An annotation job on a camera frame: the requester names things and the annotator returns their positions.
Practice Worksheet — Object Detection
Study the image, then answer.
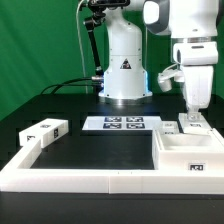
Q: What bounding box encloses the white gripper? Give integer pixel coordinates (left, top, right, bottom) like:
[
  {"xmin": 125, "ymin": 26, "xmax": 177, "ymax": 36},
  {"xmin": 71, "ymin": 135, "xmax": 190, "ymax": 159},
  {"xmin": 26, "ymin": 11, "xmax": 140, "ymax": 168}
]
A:
[{"xmin": 181, "ymin": 66, "xmax": 214, "ymax": 120}]

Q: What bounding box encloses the small white cabinet door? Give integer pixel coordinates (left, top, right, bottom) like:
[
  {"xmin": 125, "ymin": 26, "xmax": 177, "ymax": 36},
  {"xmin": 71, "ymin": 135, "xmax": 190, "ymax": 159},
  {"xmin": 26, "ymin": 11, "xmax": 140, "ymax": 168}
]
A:
[{"xmin": 162, "ymin": 121, "xmax": 179, "ymax": 134}]

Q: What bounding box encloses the white cabinet box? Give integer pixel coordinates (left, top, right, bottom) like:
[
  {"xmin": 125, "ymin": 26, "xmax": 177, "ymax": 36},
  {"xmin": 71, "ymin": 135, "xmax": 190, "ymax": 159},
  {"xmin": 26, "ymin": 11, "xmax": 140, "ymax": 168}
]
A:
[{"xmin": 152, "ymin": 129, "xmax": 224, "ymax": 171}]

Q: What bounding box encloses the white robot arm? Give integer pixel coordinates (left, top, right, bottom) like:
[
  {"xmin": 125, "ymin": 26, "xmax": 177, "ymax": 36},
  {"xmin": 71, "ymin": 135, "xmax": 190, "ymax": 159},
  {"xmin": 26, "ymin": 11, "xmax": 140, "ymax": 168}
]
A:
[{"xmin": 100, "ymin": 0, "xmax": 224, "ymax": 120}]

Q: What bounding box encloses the white block with markers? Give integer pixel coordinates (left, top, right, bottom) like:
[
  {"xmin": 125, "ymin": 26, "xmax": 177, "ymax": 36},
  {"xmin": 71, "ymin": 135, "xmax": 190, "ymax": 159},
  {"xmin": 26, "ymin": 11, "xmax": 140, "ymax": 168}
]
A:
[{"xmin": 19, "ymin": 118, "xmax": 69, "ymax": 148}]

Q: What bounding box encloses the white marker base plate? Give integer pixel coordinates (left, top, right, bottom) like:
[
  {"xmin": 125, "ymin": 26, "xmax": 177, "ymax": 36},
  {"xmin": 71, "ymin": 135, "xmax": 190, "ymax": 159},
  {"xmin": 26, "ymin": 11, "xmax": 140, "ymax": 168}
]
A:
[{"xmin": 83, "ymin": 116, "xmax": 161, "ymax": 131}]

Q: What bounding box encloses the white cable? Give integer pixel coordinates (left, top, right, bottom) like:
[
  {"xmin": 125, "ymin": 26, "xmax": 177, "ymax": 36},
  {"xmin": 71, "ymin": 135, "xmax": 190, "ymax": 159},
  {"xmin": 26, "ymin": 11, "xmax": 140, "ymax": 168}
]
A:
[{"xmin": 75, "ymin": 0, "xmax": 90, "ymax": 95}]

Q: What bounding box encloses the white L-shaped frame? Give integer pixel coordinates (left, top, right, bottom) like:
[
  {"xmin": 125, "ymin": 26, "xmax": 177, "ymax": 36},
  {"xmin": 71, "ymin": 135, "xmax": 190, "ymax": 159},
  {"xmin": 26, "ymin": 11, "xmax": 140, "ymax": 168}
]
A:
[{"xmin": 0, "ymin": 139, "xmax": 224, "ymax": 195}]

